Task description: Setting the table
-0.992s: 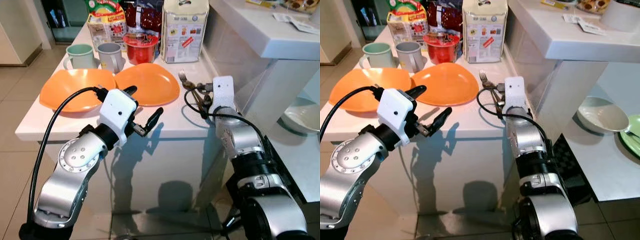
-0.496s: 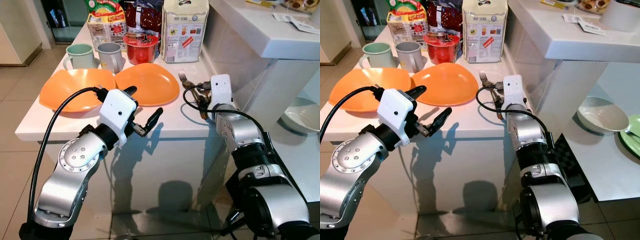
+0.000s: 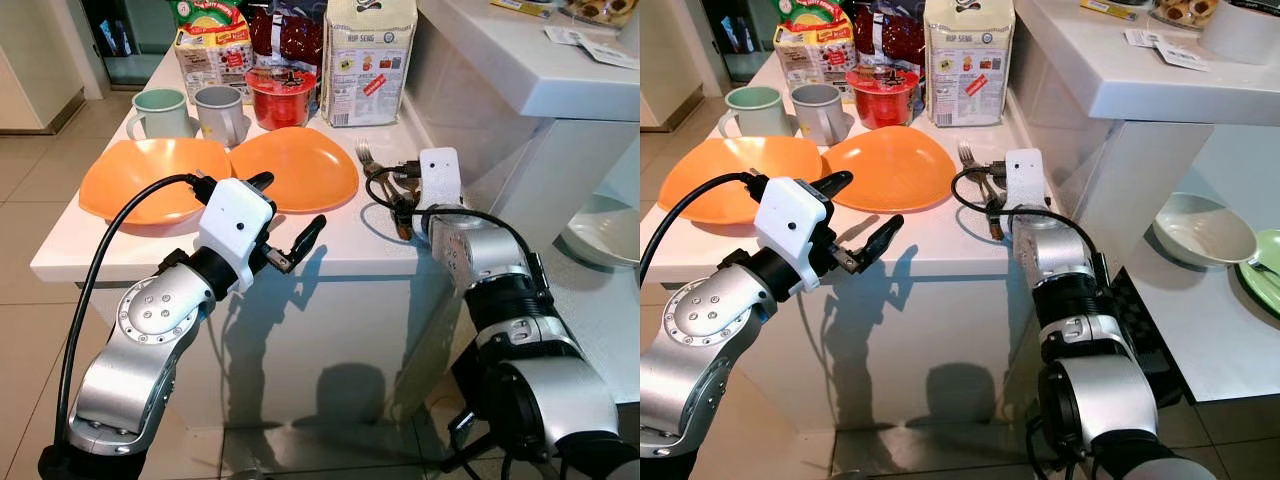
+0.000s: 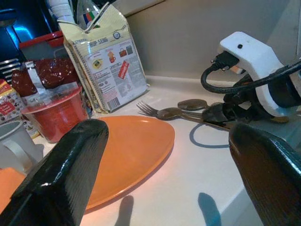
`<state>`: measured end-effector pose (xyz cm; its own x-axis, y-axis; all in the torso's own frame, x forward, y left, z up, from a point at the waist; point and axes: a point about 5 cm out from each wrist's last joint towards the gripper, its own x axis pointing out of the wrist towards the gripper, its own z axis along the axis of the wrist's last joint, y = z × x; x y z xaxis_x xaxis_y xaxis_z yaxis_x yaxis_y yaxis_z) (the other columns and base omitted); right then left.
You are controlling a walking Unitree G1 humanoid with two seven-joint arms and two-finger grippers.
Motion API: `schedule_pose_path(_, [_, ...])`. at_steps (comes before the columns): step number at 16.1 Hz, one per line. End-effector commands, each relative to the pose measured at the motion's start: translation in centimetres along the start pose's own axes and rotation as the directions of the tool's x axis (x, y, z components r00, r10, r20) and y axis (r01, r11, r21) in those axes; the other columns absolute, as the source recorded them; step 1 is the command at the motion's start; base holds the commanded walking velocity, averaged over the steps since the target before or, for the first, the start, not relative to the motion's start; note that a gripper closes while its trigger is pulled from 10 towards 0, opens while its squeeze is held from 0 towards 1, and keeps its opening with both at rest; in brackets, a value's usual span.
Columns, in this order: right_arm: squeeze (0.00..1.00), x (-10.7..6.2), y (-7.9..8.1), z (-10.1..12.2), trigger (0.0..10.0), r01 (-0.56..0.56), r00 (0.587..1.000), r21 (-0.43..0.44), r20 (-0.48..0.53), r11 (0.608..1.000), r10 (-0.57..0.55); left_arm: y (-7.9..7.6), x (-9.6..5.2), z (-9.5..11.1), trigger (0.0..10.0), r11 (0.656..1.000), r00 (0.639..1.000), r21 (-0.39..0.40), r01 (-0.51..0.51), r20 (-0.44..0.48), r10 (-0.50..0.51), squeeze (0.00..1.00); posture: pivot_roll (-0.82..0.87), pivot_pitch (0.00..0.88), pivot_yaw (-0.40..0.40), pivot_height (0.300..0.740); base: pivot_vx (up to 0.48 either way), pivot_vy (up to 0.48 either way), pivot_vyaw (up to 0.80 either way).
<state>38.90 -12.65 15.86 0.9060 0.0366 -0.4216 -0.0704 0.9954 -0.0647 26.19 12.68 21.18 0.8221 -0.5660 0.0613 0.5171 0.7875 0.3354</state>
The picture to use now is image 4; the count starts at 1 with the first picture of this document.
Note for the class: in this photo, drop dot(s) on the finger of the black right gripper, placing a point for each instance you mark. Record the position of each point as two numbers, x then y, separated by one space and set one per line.
216 114

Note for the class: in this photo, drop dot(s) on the colourful biscuit pack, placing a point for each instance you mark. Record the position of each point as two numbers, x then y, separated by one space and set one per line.
9 103

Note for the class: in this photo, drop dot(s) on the silver metal fork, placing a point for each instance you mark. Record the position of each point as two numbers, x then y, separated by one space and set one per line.
147 108

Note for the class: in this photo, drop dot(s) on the grey mug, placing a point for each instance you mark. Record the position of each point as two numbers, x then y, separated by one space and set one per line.
14 141

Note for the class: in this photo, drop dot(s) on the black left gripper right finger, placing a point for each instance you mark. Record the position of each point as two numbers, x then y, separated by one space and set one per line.
270 176

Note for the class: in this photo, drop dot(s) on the silver metal spoon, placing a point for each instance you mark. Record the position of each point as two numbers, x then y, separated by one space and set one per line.
191 104
169 114

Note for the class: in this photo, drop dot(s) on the white ribbed container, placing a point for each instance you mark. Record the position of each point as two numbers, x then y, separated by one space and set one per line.
60 9

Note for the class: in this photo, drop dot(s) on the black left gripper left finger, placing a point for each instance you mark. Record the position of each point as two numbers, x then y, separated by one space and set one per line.
58 176

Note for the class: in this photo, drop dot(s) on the dark blue glossy appliance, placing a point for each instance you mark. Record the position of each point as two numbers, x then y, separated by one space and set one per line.
23 23

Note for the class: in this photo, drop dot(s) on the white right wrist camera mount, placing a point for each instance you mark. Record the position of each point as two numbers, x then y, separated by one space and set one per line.
254 54

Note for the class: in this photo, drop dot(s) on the orange bowl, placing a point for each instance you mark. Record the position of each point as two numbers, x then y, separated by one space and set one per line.
9 183

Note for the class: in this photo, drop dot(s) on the red tub with clear lid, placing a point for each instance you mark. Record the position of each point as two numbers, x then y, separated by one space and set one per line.
61 117

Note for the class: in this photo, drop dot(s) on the orange plate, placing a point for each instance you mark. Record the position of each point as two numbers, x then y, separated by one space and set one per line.
136 150

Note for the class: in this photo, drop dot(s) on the clear plastic bottle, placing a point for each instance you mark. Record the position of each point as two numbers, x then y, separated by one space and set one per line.
88 14

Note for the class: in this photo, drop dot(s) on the grey box with red rim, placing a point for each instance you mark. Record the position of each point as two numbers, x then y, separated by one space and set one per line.
37 49

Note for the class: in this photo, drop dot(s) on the dark red snack bag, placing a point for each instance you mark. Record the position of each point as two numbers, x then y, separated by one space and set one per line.
54 73

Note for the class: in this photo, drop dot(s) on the cream cracker bag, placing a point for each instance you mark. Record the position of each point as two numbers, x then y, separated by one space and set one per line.
105 70

